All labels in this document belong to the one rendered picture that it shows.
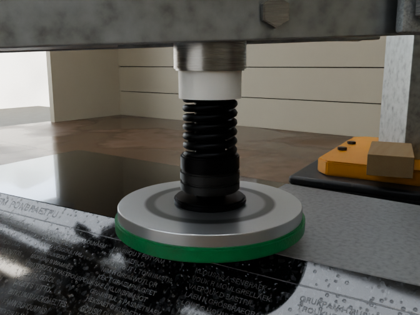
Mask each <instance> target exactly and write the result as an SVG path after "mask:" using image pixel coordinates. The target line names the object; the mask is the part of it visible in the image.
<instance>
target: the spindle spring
mask: <svg viewBox="0 0 420 315"><path fill-rule="evenodd" d="M183 101H184V102H185V103H209V102H218V101H226V102H225V103H220V104H202V105H194V104H185V105H184V106H183V107H182V110H183V111H184V112H190V113H186V114H184V115H183V117H182V118H183V120H184V121H187V122H186V123H184V124H183V125H182V128H183V129H184V130H185V131H187V132H184V133H183V135H182V136H183V138H184V139H186V140H187V141H184V142H183V147H184V148H185V149H188V150H194V151H210V150H218V149H227V150H224V151H217V152H189V151H184V154H183V155H185V156H187V157H191V158H201V159H218V158H226V157H229V156H232V155H234V154H236V152H237V147H236V146H235V144H236V143H237V141H238V140H237V138H236V137H235V135H236V134H237V132H238V130H237V129H236V128H235V126H236V125H237V123H238V122H237V119H236V118H234V117H236V116H237V114H238V112H237V110H236V109H235V107H236V106H237V105H238V102H237V101H236V100H235V99H231V100H189V99H183ZM225 110H226V112H222V113H215V114H194V113H199V112H213V111H225ZM223 120H226V122H220V123H214V124H194V122H213V121H223ZM220 130H226V131H224V132H215V133H205V134H195V133H194V132H195V131H220ZM223 139H225V140H227V141H222V142H212V143H194V142H195V141H217V140H223Z"/></svg>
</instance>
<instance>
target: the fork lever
mask: <svg viewBox="0 0 420 315"><path fill-rule="evenodd" d="M397 7H398V0H0V53H26V52H44V51H78V50H97V49H132V48H166V47H173V43H201V42H220V41H247V44H272V43H307V42H325V41H360V40H377V39H380V36H404V35H420V34H399V33H397V32H396V15H397Z"/></svg>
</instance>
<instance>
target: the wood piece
mask: <svg viewBox="0 0 420 315"><path fill-rule="evenodd" d="M413 171H414V152H413V146H412V144H411V143H403V142H382V141H372V142H371V145H370V148H369V152H368V154H367V168H366V175H371V176H386V177H393V178H408V179H412V178H413Z"/></svg>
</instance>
